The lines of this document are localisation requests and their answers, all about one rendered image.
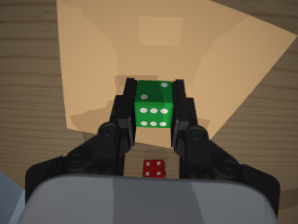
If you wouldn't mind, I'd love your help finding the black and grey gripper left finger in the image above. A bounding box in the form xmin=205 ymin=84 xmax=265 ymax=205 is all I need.
xmin=25 ymin=78 xmax=137 ymax=205

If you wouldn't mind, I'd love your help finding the red die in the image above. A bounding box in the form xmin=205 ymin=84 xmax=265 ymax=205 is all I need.
xmin=143 ymin=159 xmax=166 ymax=178

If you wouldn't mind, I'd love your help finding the green die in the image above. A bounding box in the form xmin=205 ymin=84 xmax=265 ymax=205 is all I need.
xmin=134 ymin=80 xmax=174 ymax=128

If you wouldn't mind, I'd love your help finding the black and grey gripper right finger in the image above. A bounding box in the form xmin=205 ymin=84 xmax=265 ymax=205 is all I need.
xmin=170 ymin=79 xmax=280 ymax=219

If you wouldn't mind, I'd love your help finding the tan square mat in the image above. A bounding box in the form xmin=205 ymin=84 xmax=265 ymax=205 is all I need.
xmin=57 ymin=0 xmax=298 ymax=139

